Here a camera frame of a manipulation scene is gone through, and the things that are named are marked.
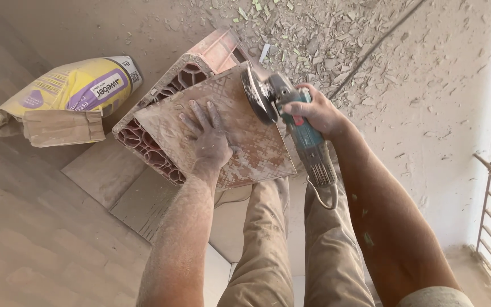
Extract person's right hand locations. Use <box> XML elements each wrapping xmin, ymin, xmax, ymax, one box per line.
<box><xmin>282</xmin><ymin>83</ymin><xmax>350</xmax><ymax>139</ymax></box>

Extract person's left hand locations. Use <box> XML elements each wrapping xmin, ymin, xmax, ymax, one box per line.
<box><xmin>179</xmin><ymin>100</ymin><xmax>243</xmax><ymax>179</ymax></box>

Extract blue angle grinder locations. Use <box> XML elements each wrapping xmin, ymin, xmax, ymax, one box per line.
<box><xmin>240</xmin><ymin>61</ymin><xmax>339</xmax><ymax>189</ymax></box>

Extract dusty ceramic tile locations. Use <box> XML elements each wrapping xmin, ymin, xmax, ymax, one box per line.
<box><xmin>133</xmin><ymin>62</ymin><xmax>298</xmax><ymax>190</ymax></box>

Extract heap of tile shards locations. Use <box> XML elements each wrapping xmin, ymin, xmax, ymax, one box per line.
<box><xmin>186</xmin><ymin>0</ymin><xmax>425</xmax><ymax>103</ymax></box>

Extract red hollow clay brick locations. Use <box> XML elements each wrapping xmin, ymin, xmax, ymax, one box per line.
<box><xmin>112</xmin><ymin>28</ymin><xmax>250</xmax><ymax>186</ymax></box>

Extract person's beige trousers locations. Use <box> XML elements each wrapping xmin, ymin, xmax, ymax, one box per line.
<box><xmin>217</xmin><ymin>171</ymin><xmax>376</xmax><ymax>307</ymax></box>

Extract large beige floor tile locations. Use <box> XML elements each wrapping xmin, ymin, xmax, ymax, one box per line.
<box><xmin>61</xmin><ymin>132</ymin><xmax>149</xmax><ymax>210</ymax></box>
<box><xmin>109</xmin><ymin>167</ymin><xmax>255</xmax><ymax>244</ymax></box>

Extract person's beige shirt sleeve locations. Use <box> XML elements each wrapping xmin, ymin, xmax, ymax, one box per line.
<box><xmin>397</xmin><ymin>286</ymin><xmax>475</xmax><ymax>307</ymax></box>

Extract yellow cement bag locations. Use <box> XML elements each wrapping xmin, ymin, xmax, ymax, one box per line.
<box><xmin>0</xmin><ymin>56</ymin><xmax>144</xmax><ymax>148</ymax></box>

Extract grinder power cable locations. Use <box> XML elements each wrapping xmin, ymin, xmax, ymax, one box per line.
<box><xmin>306</xmin><ymin>176</ymin><xmax>340</xmax><ymax>210</ymax></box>

